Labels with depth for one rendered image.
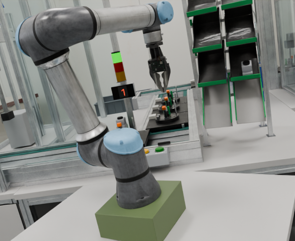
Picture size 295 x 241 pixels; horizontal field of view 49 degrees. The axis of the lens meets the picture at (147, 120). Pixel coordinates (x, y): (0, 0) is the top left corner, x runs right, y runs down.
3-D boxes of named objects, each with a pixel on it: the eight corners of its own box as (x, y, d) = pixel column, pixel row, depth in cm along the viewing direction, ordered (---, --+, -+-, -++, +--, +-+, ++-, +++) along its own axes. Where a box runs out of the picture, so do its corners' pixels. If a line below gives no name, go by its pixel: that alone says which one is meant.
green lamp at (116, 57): (121, 61, 169) (119, 52, 168) (112, 63, 170) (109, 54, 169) (123, 60, 174) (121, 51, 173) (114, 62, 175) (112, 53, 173)
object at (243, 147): (346, 157, 135) (346, 150, 134) (15, 200, 158) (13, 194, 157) (265, 92, 269) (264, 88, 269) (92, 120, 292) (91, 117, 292)
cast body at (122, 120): (125, 130, 166) (122, 117, 164) (117, 132, 167) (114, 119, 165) (128, 125, 174) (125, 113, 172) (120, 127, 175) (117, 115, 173)
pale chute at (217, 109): (232, 126, 152) (232, 122, 148) (204, 129, 156) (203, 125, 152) (229, 77, 165) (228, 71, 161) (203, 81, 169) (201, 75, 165)
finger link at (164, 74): (163, 94, 136) (159, 72, 134) (164, 92, 142) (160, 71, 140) (170, 93, 136) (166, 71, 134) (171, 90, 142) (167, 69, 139)
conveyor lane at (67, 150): (192, 158, 157) (189, 139, 155) (31, 180, 170) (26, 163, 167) (191, 139, 184) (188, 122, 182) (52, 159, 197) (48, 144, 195)
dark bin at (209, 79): (226, 83, 148) (224, 70, 144) (198, 87, 153) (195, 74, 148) (226, 52, 169) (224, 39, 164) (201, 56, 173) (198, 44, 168)
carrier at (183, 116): (188, 125, 179) (185, 104, 176) (145, 132, 183) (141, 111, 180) (187, 114, 202) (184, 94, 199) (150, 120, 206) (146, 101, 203)
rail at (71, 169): (203, 162, 150) (199, 140, 148) (26, 186, 164) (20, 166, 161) (202, 157, 156) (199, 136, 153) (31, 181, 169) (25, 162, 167)
